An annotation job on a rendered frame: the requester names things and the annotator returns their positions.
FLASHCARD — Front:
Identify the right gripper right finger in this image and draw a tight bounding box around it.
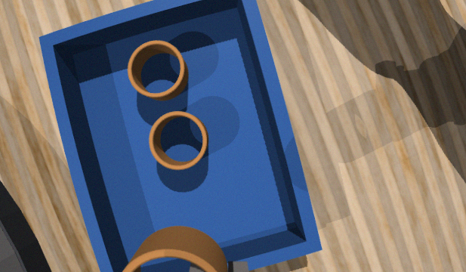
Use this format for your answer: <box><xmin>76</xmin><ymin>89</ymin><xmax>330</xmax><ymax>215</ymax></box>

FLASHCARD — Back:
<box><xmin>228</xmin><ymin>261</ymin><xmax>249</xmax><ymax>272</ymax></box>

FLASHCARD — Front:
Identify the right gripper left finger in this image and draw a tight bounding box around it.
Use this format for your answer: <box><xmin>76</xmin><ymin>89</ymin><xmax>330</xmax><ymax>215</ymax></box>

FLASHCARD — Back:
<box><xmin>189</xmin><ymin>263</ymin><xmax>205</xmax><ymax>272</ymax></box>

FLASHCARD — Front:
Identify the blue open crate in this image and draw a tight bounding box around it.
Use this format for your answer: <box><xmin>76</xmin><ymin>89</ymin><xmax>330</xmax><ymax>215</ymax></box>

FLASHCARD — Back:
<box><xmin>39</xmin><ymin>0</ymin><xmax>322</xmax><ymax>272</ymax></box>

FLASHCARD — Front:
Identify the bronze bushing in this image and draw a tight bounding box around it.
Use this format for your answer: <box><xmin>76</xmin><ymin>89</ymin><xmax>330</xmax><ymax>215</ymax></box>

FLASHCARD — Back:
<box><xmin>128</xmin><ymin>40</ymin><xmax>189</xmax><ymax>100</ymax></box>
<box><xmin>123</xmin><ymin>226</ymin><xmax>228</xmax><ymax>272</ymax></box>
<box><xmin>149</xmin><ymin>111</ymin><xmax>208</xmax><ymax>170</ymax></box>

